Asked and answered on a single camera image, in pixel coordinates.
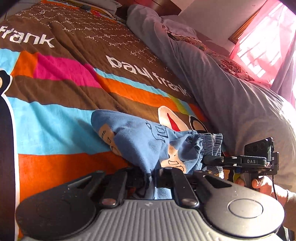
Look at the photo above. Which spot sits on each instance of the brown wooden headboard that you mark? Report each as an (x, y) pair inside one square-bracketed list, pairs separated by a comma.
[(162, 7)]

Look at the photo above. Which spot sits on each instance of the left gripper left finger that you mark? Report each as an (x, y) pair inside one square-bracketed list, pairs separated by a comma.
[(126, 183)]

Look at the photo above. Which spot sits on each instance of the grey duvet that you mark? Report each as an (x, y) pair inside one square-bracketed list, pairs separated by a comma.
[(241, 111)]

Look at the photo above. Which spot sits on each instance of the paul frank colourful bedspread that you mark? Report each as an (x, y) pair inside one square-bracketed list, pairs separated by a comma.
[(59, 63)]

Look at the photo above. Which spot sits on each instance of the grey pillow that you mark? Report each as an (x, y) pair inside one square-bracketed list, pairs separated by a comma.
[(109, 5)]

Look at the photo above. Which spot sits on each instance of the blue patterned children's pants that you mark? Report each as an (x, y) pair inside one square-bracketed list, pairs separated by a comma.
[(152, 146)]

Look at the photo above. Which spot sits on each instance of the right forearm beige sleeve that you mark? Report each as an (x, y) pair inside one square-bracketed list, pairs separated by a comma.
[(290, 211)]

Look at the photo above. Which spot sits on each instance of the pink window curtain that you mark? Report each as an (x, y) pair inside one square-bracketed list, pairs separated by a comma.
[(266, 49)]

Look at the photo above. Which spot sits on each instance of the floral patterned pillow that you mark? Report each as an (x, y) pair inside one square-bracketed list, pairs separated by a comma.
[(223, 62)]

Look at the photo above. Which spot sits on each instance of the person's right hand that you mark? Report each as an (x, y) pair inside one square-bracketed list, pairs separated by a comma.
[(266, 186)]

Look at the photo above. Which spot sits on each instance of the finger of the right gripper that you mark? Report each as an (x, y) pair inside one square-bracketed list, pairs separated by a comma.
[(219, 160)]

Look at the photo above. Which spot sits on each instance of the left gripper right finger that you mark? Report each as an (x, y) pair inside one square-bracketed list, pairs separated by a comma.
[(181, 190)]

